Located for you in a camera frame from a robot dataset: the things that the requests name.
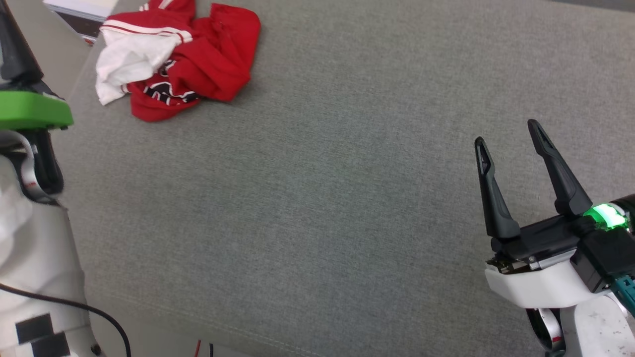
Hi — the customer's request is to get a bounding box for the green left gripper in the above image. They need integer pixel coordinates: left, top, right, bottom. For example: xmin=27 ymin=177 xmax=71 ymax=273
xmin=0 ymin=0 xmax=74 ymax=132

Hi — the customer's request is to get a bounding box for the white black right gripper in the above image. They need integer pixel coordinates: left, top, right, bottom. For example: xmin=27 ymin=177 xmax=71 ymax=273
xmin=474 ymin=119 xmax=635 ymax=310

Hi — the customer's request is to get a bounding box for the red and white jersey garment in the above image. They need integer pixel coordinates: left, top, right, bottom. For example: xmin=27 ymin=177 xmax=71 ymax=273
xmin=95 ymin=0 xmax=261 ymax=123

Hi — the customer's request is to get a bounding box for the white metal box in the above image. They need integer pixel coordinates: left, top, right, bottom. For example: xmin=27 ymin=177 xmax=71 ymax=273
xmin=43 ymin=0 xmax=120 ymax=46

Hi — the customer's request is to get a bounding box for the grey fabric sofa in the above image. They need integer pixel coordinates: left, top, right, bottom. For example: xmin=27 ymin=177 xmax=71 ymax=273
xmin=50 ymin=0 xmax=635 ymax=357

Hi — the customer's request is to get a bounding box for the teal plug right camera cable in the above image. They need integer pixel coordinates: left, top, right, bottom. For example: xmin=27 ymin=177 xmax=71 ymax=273
xmin=613 ymin=277 xmax=635 ymax=318

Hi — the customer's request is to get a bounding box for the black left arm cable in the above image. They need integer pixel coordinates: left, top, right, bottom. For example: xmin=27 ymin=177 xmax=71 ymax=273
xmin=0 ymin=283 xmax=132 ymax=357

